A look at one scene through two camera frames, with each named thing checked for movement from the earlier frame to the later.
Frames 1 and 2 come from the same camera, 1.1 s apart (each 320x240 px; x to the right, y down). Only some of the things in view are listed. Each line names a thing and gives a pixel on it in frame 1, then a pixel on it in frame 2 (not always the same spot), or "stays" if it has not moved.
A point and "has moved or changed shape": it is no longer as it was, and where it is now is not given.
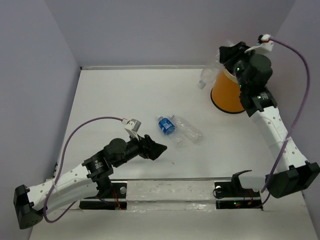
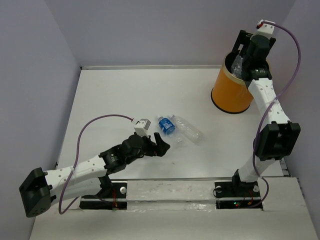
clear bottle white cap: (210, 72) has moved or changed shape
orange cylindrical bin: (225, 93) stays
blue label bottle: (166, 125) stays
